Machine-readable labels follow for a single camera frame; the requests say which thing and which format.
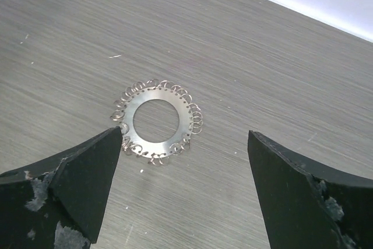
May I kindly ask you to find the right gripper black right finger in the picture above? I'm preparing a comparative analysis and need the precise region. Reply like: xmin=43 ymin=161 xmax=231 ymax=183
xmin=248 ymin=131 xmax=372 ymax=249

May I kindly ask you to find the chain of silver keyrings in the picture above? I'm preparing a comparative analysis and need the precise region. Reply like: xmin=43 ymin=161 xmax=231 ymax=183
xmin=110 ymin=78 xmax=204 ymax=166

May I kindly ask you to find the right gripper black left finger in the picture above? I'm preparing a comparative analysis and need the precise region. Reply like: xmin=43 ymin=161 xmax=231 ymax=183
xmin=1 ymin=127 xmax=122 ymax=248

